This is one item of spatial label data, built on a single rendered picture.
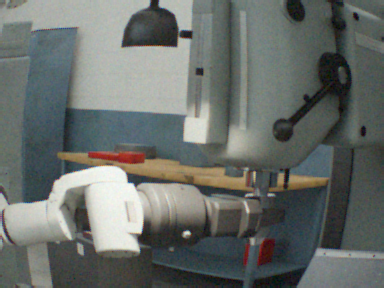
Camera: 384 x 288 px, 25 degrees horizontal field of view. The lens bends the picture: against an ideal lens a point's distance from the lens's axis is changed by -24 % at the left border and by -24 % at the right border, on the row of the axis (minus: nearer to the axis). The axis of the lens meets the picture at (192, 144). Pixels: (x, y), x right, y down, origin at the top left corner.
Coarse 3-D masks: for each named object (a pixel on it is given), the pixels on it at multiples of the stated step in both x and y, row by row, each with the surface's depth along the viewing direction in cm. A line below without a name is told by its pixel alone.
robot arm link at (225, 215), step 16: (176, 192) 138; (192, 192) 139; (192, 208) 137; (208, 208) 140; (224, 208) 139; (240, 208) 140; (256, 208) 140; (192, 224) 137; (208, 224) 139; (224, 224) 139; (240, 224) 140; (256, 224) 140; (176, 240) 137; (192, 240) 138
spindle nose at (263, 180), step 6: (246, 174) 146; (252, 174) 145; (258, 174) 144; (264, 174) 144; (270, 174) 144; (276, 174) 145; (246, 180) 146; (252, 180) 145; (258, 180) 144; (264, 180) 144; (270, 180) 145; (276, 180) 146; (246, 186) 146; (252, 186) 145; (258, 186) 144; (264, 186) 144; (270, 186) 145; (276, 186) 146
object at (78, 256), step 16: (80, 240) 167; (48, 256) 180; (64, 256) 174; (80, 256) 168; (96, 256) 163; (144, 256) 169; (64, 272) 174; (80, 272) 169; (96, 272) 164; (112, 272) 165; (128, 272) 167; (144, 272) 169
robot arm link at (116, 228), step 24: (96, 192) 133; (120, 192) 134; (144, 192) 137; (168, 192) 137; (96, 216) 133; (120, 216) 133; (144, 216) 135; (168, 216) 135; (96, 240) 132; (120, 240) 131; (144, 240) 137; (168, 240) 137
